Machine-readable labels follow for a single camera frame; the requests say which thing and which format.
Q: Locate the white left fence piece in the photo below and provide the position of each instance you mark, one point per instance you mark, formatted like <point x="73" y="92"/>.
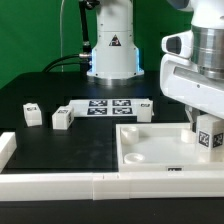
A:
<point x="7" y="147"/>

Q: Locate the white front fence rail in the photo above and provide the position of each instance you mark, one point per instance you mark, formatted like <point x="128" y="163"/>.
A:
<point x="104" y="186"/>

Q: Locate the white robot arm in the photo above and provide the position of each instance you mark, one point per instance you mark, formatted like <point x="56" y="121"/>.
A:
<point x="115" y="58"/>

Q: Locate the white square tabletop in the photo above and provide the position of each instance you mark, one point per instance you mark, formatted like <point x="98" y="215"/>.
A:
<point x="164" y="147"/>

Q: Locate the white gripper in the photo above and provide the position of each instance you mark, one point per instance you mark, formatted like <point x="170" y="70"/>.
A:
<point x="180" y="81"/>

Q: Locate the white marker base plate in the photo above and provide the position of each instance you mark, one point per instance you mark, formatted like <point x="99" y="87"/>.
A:
<point x="104" y="107"/>

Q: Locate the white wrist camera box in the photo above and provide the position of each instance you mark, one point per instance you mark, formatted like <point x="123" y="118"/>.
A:
<point x="180" y="44"/>

